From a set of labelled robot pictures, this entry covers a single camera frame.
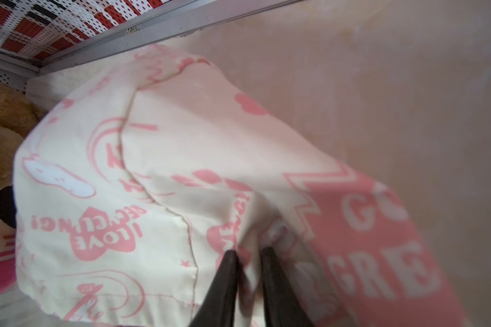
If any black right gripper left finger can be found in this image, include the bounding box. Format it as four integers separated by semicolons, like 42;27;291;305
189;250;240;327

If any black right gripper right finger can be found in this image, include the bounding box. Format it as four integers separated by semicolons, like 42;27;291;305
260;247;313;327

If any brown teddy bear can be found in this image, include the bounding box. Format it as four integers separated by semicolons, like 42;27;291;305
0;83;48;190

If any cream pink printed jacket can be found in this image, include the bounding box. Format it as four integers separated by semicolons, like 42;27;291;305
13;45;470;326

